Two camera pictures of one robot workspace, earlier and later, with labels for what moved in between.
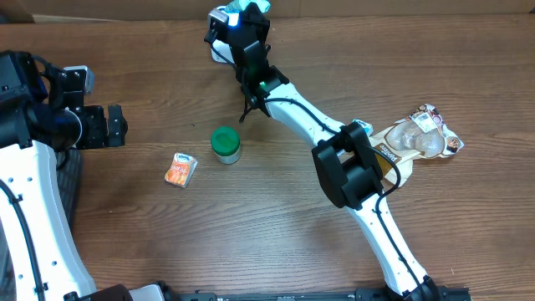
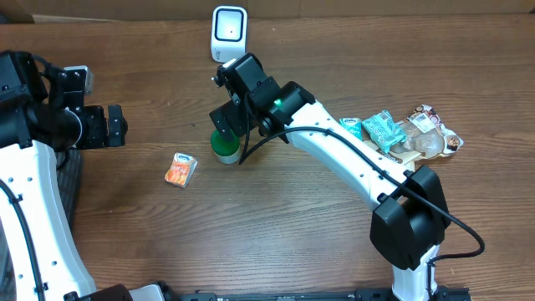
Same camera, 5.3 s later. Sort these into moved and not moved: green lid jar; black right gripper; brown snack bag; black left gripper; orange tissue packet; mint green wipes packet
Moved: mint green wipes packet; black right gripper
Not moved: orange tissue packet; black left gripper; brown snack bag; green lid jar
